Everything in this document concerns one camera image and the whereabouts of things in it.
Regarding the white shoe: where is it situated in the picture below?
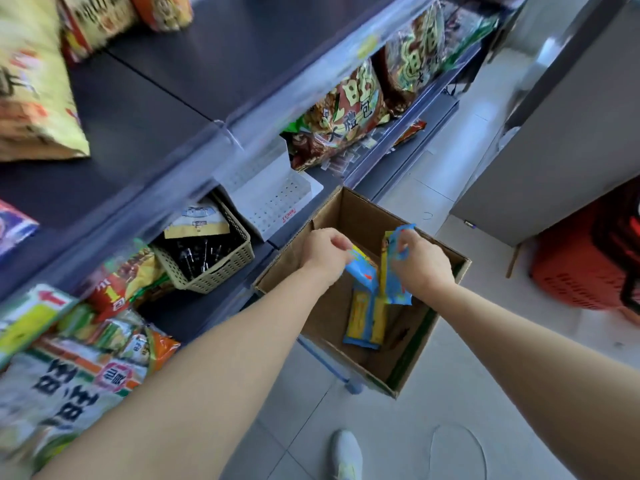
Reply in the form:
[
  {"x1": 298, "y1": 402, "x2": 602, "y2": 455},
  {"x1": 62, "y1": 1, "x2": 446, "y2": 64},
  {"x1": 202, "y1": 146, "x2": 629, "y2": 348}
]
[{"x1": 329, "y1": 429, "x2": 363, "y2": 480}]

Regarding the grey cabinet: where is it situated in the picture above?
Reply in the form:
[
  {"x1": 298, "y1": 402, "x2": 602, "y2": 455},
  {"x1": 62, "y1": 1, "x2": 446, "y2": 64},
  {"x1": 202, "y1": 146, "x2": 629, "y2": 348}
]
[{"x1": 449, "y1": 0, "x2": 640, "y2": 247}]

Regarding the person's right forearm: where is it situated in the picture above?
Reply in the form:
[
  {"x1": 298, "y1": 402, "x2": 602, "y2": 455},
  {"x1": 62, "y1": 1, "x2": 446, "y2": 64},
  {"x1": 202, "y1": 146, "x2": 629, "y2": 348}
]
[{"x1": 429, "y1": 282, "x2": 640, "y2": 480}]

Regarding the person's right hand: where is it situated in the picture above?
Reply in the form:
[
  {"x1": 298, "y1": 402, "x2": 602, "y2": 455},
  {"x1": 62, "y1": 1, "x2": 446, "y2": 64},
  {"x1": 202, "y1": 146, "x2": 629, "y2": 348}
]
[{"x1": 389, "y1": 228, "x2": 457, "y2": 303}]

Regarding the beige plastic basket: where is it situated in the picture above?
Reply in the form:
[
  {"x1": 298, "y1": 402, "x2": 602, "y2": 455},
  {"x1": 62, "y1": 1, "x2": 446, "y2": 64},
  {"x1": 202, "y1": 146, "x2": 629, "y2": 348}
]
[{"x1": 152, "y1": 194, "x2": 256, "y2": 295}]

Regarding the brown green snack bag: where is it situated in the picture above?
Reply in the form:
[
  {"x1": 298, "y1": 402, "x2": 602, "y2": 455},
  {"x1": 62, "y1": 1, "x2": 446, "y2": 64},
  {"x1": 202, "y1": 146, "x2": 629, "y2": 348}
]
[{"x1": 375, "y1": 2, "x2": 446, "y2": 115}]

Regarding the person's left forearm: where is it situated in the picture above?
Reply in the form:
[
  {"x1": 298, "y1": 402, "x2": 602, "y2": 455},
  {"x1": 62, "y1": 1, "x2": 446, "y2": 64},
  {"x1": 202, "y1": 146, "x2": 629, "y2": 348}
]
[{"x1": 35, "y1": 267, "x2": 326, "y2": 480}]

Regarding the bundle of green packets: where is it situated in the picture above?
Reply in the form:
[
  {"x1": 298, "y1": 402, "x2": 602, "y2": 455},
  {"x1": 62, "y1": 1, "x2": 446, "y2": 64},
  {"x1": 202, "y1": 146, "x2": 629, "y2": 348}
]
[{"x1": 442, "y1": 2, "x2": 501, "y2": 71}]

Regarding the orange cartoon face canister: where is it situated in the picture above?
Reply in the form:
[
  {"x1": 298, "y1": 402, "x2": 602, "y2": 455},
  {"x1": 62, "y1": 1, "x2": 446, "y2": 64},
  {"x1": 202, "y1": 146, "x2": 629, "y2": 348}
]
[{"x1": 129, "y1": 0, "x2": 195, "y2": 33}]

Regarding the red blue snack box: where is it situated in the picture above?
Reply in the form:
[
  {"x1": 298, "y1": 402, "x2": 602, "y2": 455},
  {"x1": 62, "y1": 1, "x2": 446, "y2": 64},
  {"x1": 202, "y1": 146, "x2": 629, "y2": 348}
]
[{"x1": 0, "y1": 199, "x2": 40, "y2": 258}]

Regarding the dark grey store shelf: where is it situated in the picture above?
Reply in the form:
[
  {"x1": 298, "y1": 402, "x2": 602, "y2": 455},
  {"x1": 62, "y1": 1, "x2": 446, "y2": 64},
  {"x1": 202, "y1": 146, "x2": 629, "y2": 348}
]
[{"x1": 0, "y1": 0, "x2": 526, "y2": 465}]

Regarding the yellow white card packet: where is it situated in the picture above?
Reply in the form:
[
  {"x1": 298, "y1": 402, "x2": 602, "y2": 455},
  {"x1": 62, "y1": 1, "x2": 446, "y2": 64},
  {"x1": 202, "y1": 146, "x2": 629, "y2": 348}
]
[{"x1": 163, "y1": 202, "x2": 231, "y2": 241}]

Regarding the white striped snack bag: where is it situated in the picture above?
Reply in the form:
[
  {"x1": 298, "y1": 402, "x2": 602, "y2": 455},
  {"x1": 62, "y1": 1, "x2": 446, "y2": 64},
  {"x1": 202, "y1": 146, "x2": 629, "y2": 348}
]
[{"x1": 0, "y1": 337, "x2": 149, "y2": 471}]

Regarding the large yellow snack bag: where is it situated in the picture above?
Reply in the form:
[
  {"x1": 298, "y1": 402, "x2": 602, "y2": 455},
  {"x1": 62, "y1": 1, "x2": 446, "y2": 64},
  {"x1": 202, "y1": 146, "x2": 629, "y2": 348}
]
[{"x1": 0, "y1": 0, "x2": 91, "y2": 162}]

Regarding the small red packet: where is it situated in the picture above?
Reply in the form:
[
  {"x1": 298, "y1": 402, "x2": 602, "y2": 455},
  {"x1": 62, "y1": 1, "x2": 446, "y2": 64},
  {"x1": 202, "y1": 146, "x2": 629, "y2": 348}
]
[{"x1": 392, "y1": 119, "x2": 429, "y2": 148}]

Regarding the person's left hand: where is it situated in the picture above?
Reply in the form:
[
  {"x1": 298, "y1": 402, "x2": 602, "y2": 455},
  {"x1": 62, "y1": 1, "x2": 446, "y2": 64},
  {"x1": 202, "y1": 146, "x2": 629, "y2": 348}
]
[{"x1": 299, "y1": 227, "x2": 355, "y2": 285}]

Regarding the yellow red snack bag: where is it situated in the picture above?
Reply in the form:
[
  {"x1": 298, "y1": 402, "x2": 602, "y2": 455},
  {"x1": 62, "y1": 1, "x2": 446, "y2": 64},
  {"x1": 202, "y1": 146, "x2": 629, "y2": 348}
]
[{"x1": 57, "y1": 0, "x2": 139, "y2": 63}]

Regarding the brown cardboard box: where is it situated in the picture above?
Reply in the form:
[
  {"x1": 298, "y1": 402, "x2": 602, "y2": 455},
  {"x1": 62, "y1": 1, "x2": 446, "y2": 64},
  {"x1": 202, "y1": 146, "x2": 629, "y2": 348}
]
[{"x1": 252, "y1": 186, "x2": 473, "y2": 399}]

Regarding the blue plastic stool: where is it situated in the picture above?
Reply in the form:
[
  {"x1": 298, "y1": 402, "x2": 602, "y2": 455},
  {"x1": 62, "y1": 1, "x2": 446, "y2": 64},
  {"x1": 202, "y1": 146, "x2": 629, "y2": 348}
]
[{"x1": 297, "y1": 337, "x2": 365, "y2": 395}]

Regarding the white perforated plastic tray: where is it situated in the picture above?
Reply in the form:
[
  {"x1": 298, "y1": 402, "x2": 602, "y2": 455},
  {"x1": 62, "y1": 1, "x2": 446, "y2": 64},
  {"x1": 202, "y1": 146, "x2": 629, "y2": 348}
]
[{"x1": 215, "y1": 144, "x2": 325, "y2": 241}]

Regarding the yellow white price tag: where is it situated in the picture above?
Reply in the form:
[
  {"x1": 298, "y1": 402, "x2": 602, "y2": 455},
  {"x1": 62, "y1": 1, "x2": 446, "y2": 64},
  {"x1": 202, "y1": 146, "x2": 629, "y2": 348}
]
[{"x1": 0, "y1": 283, "x2": 79, "y2": 368}]

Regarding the stack of red shopping baskets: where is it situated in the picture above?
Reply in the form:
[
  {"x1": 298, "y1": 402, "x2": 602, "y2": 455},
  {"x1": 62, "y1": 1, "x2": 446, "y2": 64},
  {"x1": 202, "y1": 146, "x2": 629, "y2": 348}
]
[{"x1": 529, "y1": 177, "x2": 640, "y2": 315}]

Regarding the bundle of black hooks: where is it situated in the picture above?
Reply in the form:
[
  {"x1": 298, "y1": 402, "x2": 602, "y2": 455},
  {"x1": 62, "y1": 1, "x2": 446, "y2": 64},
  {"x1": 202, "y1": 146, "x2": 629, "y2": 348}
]
[{"x1": 172, "y1": 237, "x2": 241, "y2": 281}]

